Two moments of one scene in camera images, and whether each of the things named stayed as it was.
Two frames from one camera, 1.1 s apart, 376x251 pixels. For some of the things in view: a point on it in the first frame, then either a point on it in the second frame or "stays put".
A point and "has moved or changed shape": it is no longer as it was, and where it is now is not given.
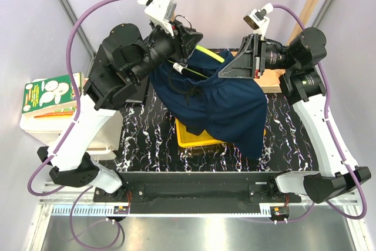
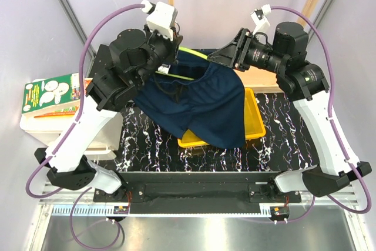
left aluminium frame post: x=67 y=10 stays put
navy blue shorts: x=231 y=110 has moved or changed shape
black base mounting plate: x=200 y=188 stays put
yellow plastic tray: x=185 y=140 to x=254 y=125
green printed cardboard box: x=53 y=97 stays put
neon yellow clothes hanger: x=203 y=50 to x=187 y=50
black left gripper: x=185 y=40 to x=173 y=47
